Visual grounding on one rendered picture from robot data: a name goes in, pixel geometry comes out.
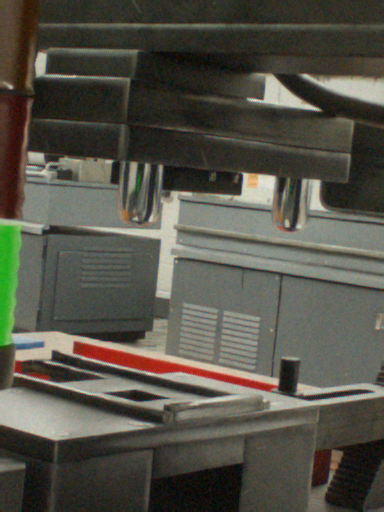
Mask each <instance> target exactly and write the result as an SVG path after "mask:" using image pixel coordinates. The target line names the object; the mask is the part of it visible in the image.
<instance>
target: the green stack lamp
mask: <svg viewBox="0 0 384 512"><path fill-rule="evenodd" d="M23 225H24V223H20V222H15V221H9V220H2V219H0V346H3V345H8V344H11V343H12V342H13V338H12V328H13V325H14V322H15V321H14V315H13V311H14V307H15V305H16V297H15V290H16V288H17V285H18V280H17V274H16V273H17V270H18V267H19V264H20V263H19V257H18V252H19V249H20V246H22V239H20V232H22V228H23Z"/></svg>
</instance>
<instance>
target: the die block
mask: <svg viewBox="0 0 384 512"><path fill-rule="evenodd" d="M316 433H317V423H316V422H315V423H309V424H301V425H295V426H289V427H282V428H275V429H269V430H262V431H256V432H249V433H242V434H236V435H229V436H222V438H216V439H209V440H203V441H196V442H189V443H183V444H177V445H169V446H163V447H156V448H149V449H143V450H136V451H130V452H123V453H116V454H110V455H103V456H96V457H90V458H83V459H77V460H70V461H63V463H57V464H53V463H50V461H46V460H42V459H39V458H36V457H33V456H29V455H26V454H23V453H19V452H16V451H12V450H9V449H6V448H3V447H0V455H3V456H7V457H10V458H13V459H16V460H19V461H24V463H26V470H25V481H24V493H23V505H22V512H309V503H310V494H311V483H312V473H313V464H314V453H315V444H316Z"/></svg>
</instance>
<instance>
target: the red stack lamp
mask: <svg viewBox="0 0 384 512"><path fill-rule="evenodd" d="M33 103H34V99H32V98H28V97H22V96H14V95H7V94H0V219H24V213H23V207H24V203H25V200H26V195H25V186H26V183H27V180H28V177H27V171H26V168H27V165H28V162H29V153H28V147H29V144H30V141H31V136H30V126H31V123H32V120H33V118H32V112H31V109H32V106H33Z"/></svg>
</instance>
